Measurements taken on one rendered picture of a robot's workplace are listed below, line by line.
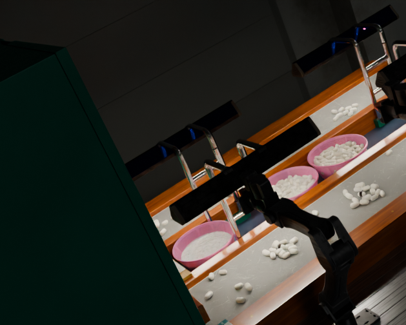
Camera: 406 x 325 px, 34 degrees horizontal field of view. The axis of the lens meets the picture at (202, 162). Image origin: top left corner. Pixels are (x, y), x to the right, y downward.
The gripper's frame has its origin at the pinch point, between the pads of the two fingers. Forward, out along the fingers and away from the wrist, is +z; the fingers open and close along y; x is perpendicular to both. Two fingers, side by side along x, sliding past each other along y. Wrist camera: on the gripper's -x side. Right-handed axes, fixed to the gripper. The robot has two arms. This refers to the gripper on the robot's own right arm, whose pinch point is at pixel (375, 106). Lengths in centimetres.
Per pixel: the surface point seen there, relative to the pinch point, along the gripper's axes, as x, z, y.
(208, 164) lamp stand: -5, 24, 58
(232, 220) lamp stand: 22, 28, 57
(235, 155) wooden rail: 29, 94, 20
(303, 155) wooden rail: 30, 56, 5
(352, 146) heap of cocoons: 34, 46, -14
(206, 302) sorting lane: 33, 8, 85
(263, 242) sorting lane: 33, 20, 53
